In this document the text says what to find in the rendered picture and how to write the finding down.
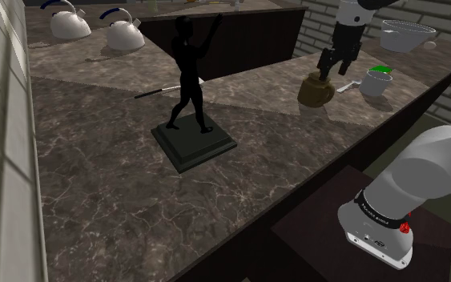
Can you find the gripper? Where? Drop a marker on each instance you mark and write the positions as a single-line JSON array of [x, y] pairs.
[[346, 41]]

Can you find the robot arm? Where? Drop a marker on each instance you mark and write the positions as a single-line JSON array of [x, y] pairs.
[[412, 164]]

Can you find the white spoon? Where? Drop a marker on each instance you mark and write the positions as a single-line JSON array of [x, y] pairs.
[[348, 86]]

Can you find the brown mug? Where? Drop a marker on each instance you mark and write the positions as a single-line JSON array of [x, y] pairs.
[[314, 93]]

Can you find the white cup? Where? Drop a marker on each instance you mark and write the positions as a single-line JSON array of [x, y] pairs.
[[374, 85]]

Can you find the green flat block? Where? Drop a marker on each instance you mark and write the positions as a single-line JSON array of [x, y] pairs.
[[381, 70]]

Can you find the white pot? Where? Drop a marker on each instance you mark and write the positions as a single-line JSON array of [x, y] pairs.
[[403, 39]]

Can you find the black figure statue on base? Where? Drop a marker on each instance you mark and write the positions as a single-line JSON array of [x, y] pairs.
[[188, 78]]

